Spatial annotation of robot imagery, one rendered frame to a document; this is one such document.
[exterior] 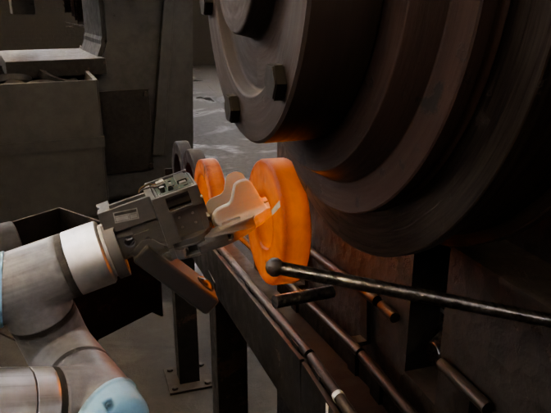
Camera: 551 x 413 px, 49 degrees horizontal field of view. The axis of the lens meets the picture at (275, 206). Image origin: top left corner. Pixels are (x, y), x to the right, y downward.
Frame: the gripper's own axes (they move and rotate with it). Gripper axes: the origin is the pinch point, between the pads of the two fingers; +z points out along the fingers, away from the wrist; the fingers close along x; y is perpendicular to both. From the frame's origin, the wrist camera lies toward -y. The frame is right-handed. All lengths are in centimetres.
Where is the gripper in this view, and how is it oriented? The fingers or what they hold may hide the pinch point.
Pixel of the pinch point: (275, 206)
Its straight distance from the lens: 74.2
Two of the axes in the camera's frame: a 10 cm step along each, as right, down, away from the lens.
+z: 9.2, -3.4, 2.0
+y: -2.5, -8.9, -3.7
